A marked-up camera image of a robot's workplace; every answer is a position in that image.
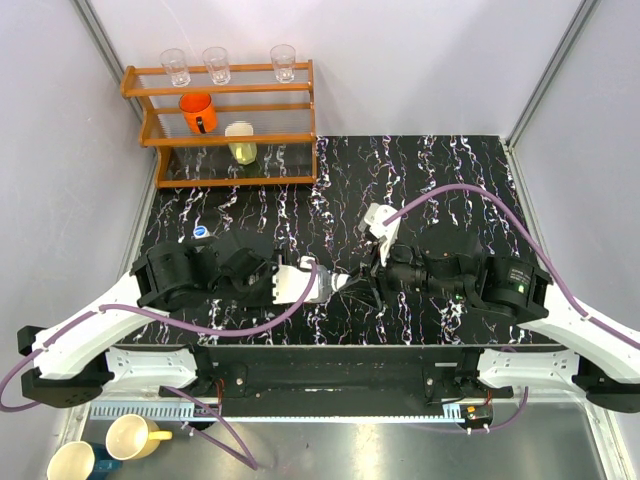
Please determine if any drinking glass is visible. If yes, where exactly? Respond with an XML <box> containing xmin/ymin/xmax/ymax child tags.
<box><xmin>270</xmin><ymin>44</ymin><xmax>296</xmax><ymax>84</ymax></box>
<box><xmin>202</xmin><ymin>47</ymin><xmax>231</xmax><ymax>86</ymax></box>
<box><xmin>160</xmin><ymin>48</ymin><xmax>191</xmax><ymax>87</ymax></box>

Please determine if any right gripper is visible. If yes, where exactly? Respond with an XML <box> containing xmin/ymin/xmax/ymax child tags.
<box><xmin>338</xmin><ymin>234</ymin><xmax>469</xmax><ymax>311</ymax></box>

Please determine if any right drinking glass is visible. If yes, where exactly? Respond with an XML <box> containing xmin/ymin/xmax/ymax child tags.
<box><xmin>270</xmin><ymin>44</ymin><xmax>296</xmax><ymax>84</ymax></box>

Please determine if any orange mug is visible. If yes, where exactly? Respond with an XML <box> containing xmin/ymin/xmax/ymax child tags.
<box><xmin>179</xmin><ymin>93</ymin><xmax>218</xmax><ymax>135</ymax></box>

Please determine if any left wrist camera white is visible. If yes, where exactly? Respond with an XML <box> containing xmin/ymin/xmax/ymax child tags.
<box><xmin>272</xmin><ymin>256</ymin><xmax>320</xmax><ymax>305</ymax></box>

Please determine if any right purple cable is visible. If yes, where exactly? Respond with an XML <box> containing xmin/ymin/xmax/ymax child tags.
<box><xmin>382</xmin><ymin>183</ymin><xmax>640</xmax><ymax>434</ymax></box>

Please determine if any left drinking glass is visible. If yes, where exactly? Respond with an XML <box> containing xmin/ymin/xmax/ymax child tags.
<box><xmin>160</xmin><ymin>48</ymin><xmax>191</xmax><ymax>87</ymax></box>

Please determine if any middle drinking glass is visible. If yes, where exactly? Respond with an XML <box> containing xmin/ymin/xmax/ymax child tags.
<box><xmin>202</xmin><ymin>47</ymin><xmax>231</xmax><ymax>86</ymax></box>

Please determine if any yellow mug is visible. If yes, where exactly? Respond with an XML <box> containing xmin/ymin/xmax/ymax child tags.
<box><xmin>105</xmin><ymin>414</ymin><xmax>173</xmax><ymax>461</ymax></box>

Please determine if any pale yellow cup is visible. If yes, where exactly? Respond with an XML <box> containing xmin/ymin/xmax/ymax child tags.
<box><xmin>225</xmin><ymin>121</ymin><xmax>257</xmax><ymax>166</ymax></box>

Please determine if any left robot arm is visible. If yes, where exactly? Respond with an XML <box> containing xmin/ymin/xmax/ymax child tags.
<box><xmin>18</xmin><ymin>231</ymin><xmax>281</xmax><ymax>408</ymax></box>

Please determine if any dark blue mug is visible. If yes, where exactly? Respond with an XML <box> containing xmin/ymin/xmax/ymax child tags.
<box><xmin>46</xmin><ymin>440</ymin><xmax>124</xmax><ymax>480</ymax></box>

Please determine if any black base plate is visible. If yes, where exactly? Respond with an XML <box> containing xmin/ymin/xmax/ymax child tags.
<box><xmin>184</xmin><ymin>345</ymin><xmax>515</xmax><ymax>421</ymax></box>

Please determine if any wooden three-tier rack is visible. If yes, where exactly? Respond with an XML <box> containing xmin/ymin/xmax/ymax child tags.
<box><xmin>120</xmin><ymin>60</ymin><xmax>319</xmax><ymax>189</ymax></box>

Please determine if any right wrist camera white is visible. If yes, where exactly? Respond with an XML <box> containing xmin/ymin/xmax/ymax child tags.
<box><xmin>358</xmin><ymin>203</ymin><xmax>400</xmax><ymax>267</ymax></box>

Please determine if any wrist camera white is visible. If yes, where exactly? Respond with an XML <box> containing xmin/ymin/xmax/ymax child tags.
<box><xmin>358</xmin><ymin>203</ymin><xmax>400</xmax><ymax>267</ymax></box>
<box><xmin>272</xmin><ymin>256</ymin><xmax>320</xmax><ymax>305</ymax></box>

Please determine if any labelled clear plastic bottle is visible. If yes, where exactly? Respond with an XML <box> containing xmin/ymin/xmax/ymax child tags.
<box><xmin>304</xmin><ymin>266</ymin><xmax>340</xmax><ymax>304</ymax></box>

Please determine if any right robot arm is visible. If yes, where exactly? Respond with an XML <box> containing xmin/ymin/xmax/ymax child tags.
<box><xmin>336</xmin><ymin>239</ymin><xmax>639</xmax><ymax>413</ymax></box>

